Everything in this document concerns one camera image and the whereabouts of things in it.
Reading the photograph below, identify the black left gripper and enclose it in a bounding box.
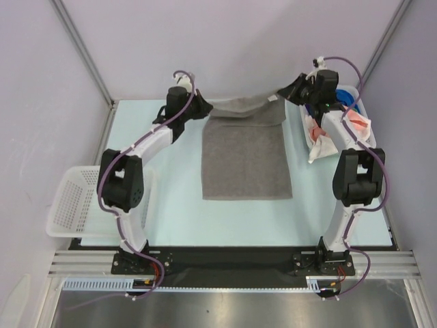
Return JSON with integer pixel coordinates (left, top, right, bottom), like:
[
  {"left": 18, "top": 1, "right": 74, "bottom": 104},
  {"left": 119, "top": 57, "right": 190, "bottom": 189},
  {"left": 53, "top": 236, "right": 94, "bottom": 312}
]
[{"left": 180, "top": 89, "right": 212, "bottom": 122}]

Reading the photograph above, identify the grey terry towel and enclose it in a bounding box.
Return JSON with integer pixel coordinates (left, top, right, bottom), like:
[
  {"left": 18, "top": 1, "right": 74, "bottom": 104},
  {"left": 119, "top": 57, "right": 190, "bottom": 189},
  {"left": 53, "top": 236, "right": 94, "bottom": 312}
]
[{"left": 201, "top": 93, "right": 293, "bottom": 201}]

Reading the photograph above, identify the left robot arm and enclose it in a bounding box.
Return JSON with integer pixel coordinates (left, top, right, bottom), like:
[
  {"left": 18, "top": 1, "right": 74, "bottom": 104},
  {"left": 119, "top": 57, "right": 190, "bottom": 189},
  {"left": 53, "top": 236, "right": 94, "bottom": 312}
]
[{"left": 96, "top": 86, "right": 213, "bottom": 273}]

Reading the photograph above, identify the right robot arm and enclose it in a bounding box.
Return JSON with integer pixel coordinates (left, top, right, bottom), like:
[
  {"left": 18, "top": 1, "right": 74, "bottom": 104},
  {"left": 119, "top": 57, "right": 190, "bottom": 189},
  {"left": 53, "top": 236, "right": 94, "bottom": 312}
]
[{"left": 277, "top": 69, "right": 387, "bottom": 275}]

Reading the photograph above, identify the white basket with towels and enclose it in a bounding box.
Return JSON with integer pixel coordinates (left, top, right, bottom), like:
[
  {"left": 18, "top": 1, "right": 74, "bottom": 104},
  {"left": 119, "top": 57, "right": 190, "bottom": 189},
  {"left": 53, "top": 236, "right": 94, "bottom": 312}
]
[{"left": 300, "top": 85, "right": 376, "bottom": 152}]

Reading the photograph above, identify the blue towel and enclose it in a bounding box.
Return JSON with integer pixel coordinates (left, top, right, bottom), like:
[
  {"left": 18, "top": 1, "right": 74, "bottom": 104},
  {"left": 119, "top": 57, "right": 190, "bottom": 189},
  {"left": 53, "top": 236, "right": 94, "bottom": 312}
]
[{"left": 336, "top": 89, "right": 355, "bottom": 108}]

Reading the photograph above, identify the white towel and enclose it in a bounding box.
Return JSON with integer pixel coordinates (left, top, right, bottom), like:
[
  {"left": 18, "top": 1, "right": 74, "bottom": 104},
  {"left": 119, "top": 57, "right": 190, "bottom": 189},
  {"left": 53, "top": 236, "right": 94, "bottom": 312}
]
[{"left": 305, "top": 114, "right": 373, "bottom": 164}]

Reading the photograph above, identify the pink towel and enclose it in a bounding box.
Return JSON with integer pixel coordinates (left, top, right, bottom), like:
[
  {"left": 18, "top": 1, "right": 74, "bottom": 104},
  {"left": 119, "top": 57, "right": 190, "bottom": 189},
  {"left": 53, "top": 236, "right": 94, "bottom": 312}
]
[{"left": 305, "top": 110, "right": 371, "bottom": 142}]

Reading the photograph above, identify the empty white perforated basket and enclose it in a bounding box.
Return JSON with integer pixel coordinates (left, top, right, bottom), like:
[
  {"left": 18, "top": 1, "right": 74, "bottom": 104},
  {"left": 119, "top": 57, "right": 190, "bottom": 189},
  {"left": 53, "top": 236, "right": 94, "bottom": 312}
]
[{"left": 46, "top": 166, "right": 157, "bottom": 243}]

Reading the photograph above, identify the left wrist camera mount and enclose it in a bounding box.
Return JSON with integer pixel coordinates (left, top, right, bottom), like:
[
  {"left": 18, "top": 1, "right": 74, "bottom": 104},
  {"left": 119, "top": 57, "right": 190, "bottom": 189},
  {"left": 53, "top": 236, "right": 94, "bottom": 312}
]
[{"left": 173, "top": 72, "right": 195, "bottom": 92}]

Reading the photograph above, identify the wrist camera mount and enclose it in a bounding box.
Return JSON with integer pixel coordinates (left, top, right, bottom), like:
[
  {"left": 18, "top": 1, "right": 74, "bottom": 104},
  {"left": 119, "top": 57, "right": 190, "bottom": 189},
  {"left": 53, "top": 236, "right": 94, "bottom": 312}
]
[
  {"left": 173, "top": 72, "right": 195, "bottom": 92},
  {"left": 306, "top": 56, "right": 326, "bottom": 80}
]

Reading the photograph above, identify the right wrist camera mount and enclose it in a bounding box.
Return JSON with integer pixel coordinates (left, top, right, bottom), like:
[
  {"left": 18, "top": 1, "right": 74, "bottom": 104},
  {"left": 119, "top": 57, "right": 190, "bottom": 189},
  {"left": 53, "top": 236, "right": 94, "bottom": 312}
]
[{"left": 306, "top": 56, "right": 326, "bottom": 80}]

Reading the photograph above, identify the right aluminium frame post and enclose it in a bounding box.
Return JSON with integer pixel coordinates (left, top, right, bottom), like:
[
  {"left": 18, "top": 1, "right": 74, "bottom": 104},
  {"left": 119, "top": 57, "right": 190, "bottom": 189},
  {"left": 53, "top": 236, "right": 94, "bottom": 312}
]
[{"left": 362, "top": 0, "right": 414, "bottom": 85}]

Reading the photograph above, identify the aluminium frame post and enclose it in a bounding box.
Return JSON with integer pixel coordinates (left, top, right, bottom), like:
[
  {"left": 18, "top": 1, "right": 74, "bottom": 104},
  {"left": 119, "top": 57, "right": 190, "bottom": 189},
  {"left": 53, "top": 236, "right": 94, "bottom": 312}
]
[
  {"left": 362, "top": 0, "right": 414, "bottom": 85},
  {"left": 49, "top": 0, "right": 115, "bottom": 109}
]

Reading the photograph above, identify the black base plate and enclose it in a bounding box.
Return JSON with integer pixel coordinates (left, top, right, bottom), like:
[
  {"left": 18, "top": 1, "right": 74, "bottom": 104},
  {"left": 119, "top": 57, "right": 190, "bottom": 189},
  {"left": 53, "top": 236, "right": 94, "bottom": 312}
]
[{"left": 68, "top": 238, "right": 400, "bottom": 290}]

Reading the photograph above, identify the left aluminium frame post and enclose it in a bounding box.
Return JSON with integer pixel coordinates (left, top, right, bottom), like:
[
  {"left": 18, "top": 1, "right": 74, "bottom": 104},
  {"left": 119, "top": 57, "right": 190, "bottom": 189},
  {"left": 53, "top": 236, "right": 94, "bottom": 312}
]
[{"left": 49, "top": 0, "right": 115, "bottom": 109}]

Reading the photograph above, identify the aluminium rail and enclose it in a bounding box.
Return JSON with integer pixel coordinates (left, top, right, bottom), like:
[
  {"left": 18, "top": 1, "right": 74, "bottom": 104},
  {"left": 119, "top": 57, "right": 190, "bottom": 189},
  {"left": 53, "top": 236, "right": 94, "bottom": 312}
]
[{"left": 48, "top": 250, "right": 421, "bottom": 279}]

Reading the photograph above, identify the grey slotted cable duct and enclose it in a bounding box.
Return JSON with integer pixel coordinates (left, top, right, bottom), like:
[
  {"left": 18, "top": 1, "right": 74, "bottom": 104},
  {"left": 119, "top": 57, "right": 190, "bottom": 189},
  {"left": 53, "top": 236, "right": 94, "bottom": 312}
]
[{"left": 64, "top": 277, "right": 165, "bottom": 291}]

